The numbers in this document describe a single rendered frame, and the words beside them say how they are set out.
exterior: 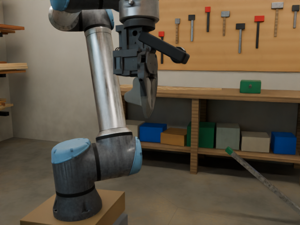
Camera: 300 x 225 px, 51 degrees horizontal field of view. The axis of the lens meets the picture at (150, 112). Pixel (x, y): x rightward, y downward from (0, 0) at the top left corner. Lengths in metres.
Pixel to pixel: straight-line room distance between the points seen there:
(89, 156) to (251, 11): 2.87
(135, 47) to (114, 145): 0.57
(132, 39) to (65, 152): 0.59
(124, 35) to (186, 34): 3.07
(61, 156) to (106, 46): 0.48
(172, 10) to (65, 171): 2.93
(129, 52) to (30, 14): 4.13
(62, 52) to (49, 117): 0.95
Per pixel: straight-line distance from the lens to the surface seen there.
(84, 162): 1.18
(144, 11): 0.69
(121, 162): 1.20
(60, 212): 1.26
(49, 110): 4.67
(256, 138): 3.35
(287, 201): 2.58
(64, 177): 1.20
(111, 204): 1.32
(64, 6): 0.82
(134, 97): 0.69
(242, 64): 3.68
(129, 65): 0.69
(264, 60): 3.68
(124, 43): 0.71
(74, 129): 4.50
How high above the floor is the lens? 1.22
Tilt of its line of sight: 10 degrees down
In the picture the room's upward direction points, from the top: straight up
